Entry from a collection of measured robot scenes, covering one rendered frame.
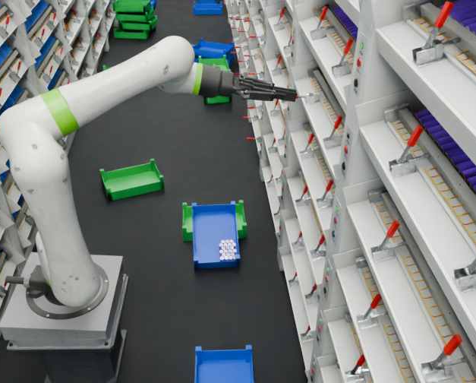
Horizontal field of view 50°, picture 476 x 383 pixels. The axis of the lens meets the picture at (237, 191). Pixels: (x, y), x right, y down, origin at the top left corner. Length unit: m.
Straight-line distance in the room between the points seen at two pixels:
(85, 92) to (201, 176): 1.61
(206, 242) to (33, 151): 1.30
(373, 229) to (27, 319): 1.07
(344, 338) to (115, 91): 0.87
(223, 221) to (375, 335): 1.36
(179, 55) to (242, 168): 1.63
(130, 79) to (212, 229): 1.18
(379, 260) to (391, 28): 0.43
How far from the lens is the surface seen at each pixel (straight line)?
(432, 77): 0.79
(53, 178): 1.19
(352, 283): 1.27
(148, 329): 2.07
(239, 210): 2.54
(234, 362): 1.95
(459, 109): 0.71
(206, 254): 2.30
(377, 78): 1.03
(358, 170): 1.13
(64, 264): 1.37
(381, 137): 1.02
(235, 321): 2.07
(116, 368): 1.96
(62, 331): 1.65
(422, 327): 0.94
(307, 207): 1.80
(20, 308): 1.73
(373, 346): 1.15
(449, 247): 0.79
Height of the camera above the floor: 1.58
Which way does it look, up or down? 35 degrees down
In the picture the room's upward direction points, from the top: straight up
